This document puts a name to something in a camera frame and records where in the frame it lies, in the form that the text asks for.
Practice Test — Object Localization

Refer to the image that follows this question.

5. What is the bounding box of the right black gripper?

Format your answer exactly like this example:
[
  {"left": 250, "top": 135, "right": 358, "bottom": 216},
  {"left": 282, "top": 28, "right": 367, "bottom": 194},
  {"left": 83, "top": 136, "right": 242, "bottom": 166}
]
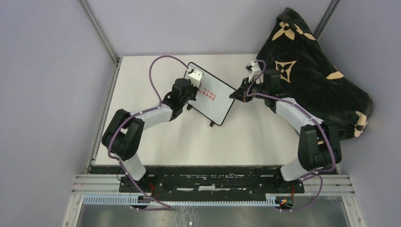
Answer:
[{"left": 230, "top": 78, "right": 268, "bottom": 104}]

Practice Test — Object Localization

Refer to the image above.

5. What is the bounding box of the small black-framed whiteboard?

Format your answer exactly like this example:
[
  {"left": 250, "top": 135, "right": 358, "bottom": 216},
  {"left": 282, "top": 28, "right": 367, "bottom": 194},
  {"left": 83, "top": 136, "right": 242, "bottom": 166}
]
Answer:
[{"left": 187, "top": 62, "right": 235, "bottom": 127}]

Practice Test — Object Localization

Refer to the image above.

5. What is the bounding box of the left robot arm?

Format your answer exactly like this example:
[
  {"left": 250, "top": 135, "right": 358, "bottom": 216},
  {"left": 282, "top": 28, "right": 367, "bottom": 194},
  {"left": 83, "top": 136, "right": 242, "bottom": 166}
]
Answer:
[{"left": 101, "top": 78, "right": 201, "bottom": 192}]

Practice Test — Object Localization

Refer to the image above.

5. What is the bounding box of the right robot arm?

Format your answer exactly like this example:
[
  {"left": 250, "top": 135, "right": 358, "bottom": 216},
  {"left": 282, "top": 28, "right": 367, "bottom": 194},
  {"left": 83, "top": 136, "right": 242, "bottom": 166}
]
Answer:
[{"left": 229, "top": 70, "right": 342, "bottom": 193}]

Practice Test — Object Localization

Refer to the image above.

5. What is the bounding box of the black blanket with tan flowers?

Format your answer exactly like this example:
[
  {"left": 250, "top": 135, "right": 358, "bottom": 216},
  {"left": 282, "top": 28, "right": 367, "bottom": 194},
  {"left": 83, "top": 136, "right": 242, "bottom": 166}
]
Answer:
[{"left": 256, "top": 8, "right": 374, "bottom": 140}]

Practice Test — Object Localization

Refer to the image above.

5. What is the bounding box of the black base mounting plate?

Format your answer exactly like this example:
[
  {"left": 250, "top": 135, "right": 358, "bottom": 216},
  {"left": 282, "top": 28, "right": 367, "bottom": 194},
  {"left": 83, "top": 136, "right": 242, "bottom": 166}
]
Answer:
[{"left": 89, "top": 165, "right": 339, "bottom": 203}]

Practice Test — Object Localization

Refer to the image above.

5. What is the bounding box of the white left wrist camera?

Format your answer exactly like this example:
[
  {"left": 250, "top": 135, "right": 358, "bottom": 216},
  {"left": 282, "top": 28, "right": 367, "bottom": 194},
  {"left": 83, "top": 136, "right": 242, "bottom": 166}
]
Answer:
[{"left": 185, "top": 69, "right": 203, "bottom": 88}]

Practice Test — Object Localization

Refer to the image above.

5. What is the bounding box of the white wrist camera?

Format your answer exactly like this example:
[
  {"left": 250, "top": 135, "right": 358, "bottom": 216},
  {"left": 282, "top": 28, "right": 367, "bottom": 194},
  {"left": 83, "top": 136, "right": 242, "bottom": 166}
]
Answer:
[
  {"left": 185, "top": 69, "right": 203, "bottom": 88},
  {"left": 245, "top": 61, "right": 261, "bottom": 83}
]

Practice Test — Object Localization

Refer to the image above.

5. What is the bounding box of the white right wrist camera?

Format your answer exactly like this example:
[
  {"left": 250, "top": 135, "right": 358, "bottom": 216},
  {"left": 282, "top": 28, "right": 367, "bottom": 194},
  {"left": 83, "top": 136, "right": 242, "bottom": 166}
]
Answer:
[{"left": 245, "top": 61, "right": 261, "bottom": 83}]

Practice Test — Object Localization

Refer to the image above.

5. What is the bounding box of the blue-grey cable duct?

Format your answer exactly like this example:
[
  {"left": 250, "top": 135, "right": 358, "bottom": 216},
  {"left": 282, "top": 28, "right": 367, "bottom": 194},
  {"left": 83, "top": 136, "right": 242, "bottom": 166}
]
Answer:
[{"left": 83, "top": 194, "right": 282, "bottom": 208}]

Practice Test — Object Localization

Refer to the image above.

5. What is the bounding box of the aluminium rail frame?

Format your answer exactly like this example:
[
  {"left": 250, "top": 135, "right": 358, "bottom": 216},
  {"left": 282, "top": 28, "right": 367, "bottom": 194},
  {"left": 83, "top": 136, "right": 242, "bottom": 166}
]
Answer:
[{"left": 61, "top": 59, "right": 122, "bottom": 227}]

